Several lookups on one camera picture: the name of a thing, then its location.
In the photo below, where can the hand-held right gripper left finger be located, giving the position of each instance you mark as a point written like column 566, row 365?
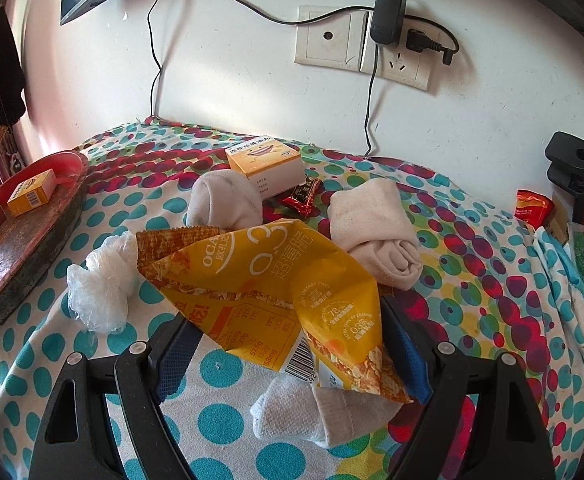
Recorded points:
column 174, row 360

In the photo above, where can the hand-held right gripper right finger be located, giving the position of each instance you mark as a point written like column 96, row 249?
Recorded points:
column 407, row 355

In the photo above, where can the yellow snack bag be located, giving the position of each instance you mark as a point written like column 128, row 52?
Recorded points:
column 252, row 270

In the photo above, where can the off-white sock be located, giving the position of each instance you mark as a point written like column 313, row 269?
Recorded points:
column 372, row 225

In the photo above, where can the red oval tray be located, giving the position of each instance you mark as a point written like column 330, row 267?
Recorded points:
column 21, row 255

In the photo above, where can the white ribbed sock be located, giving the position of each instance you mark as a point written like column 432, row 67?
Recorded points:
column 332, row 415

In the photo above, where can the crumpled clear plastic bag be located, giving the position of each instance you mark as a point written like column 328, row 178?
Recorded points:
column 101, row 285

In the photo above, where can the white balled sock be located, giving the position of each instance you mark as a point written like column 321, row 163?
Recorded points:
column 216, row 200

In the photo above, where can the polka dot tablecloth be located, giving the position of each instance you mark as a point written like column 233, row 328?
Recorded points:
column 121, row 200

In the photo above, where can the red snack packet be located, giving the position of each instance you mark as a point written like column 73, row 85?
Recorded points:
column 532, row 207

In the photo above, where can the red and black candy packet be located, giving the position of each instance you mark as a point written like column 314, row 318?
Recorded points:
column 302, row 192

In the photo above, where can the brown cardboard box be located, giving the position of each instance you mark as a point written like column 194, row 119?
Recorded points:
column 562, row 220

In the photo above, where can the yellow and white medicine box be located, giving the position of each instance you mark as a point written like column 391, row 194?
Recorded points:
column 267, row 170

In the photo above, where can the small yellow box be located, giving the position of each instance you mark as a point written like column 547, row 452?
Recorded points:
column 31, row 192

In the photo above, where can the black clamp stand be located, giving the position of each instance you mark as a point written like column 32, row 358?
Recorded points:
column 569, row 155

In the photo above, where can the white power outlet plate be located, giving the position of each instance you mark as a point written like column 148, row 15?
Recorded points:
column 402, row 67

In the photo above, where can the black angled plug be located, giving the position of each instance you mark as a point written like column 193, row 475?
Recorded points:
column 419, row 40

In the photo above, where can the black power adapter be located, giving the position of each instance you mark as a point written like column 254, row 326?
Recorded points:
column 387, row 15

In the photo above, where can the white antenna wall plate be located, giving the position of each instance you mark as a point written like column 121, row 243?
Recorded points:
column 317, row 50

